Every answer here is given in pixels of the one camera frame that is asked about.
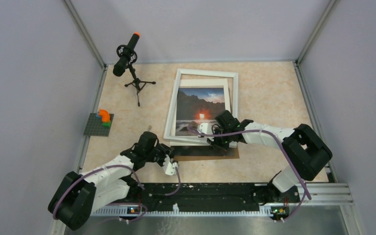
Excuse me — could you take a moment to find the brown frame backing board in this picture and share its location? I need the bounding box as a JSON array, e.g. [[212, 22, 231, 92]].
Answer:
[[172, 146, 239, 161]]

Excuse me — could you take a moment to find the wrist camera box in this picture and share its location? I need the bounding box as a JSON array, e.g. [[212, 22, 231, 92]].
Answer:
[[162, 156, 179, 176], [197, 122, 213, 136]]

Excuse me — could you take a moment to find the black microphone orange tip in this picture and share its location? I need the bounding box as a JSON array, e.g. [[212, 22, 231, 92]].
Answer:
[[113, 32, 140, 77]]

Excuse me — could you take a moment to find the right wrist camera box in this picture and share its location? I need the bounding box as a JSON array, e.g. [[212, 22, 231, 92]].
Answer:
[[197, 122, 213, 136]]

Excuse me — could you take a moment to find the volcano photo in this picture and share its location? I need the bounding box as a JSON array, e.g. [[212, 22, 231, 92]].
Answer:
[[175, 87, 231, 136]]

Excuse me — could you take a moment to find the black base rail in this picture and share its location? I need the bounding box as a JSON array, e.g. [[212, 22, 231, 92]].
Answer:
[[115, 183, 301, 212]]

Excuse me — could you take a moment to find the grey lego baseplate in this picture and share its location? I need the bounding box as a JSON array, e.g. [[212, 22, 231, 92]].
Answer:
[[83, 113, 114, 137]]

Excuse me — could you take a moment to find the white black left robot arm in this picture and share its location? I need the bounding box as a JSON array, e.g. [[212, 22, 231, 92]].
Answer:
[[47, 131, 179, 230]]

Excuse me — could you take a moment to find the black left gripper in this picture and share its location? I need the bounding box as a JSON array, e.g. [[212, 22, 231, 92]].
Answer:
[[145, 142, 174, 167]]

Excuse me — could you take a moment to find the orange curved toy block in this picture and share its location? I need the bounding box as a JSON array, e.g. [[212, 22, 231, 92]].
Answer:
[[98, 109, 111, 122]]

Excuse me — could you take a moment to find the white picture frame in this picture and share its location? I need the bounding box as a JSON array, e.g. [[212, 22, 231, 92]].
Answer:
[[164, 69, 238, 146]]

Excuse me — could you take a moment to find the black microphone tripod stand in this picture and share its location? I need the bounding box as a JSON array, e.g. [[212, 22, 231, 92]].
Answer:
[[124, 65, 156, 107]]

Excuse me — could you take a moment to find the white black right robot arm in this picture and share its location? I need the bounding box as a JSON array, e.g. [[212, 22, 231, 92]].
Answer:
[[197, 111, 333, 202]]

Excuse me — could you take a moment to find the aluminium front rail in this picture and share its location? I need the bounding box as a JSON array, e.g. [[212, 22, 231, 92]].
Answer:
[[56, 183, 364, 235]]

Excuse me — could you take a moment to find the green toy block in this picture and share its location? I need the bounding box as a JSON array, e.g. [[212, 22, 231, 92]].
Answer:
[[102, 120, 112, 128]]

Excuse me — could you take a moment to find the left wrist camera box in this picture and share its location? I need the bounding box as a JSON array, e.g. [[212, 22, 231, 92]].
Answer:
[[162, 156, 179, 176]]

